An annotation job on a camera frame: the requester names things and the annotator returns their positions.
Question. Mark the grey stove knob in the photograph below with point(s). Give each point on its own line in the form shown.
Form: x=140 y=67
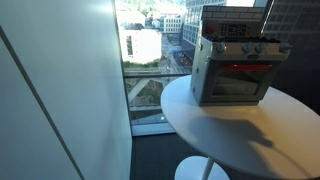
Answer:
x=284 y=48
x=220 y=47
x=260 y=48
x=247 y=48

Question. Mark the grey toy stove oven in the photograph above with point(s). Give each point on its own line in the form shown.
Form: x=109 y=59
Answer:
x=200 y=70

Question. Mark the grey oven door with window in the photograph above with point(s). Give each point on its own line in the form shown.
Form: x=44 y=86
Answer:
x=206 y=83

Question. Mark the white building outside window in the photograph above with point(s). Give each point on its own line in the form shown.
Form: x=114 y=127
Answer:
x=141 y=45

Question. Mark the dark window rail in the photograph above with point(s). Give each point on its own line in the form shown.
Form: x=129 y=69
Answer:
x=150 y=75

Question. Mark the white table pedestal base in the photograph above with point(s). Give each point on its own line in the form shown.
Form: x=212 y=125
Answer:
x=193 y=168

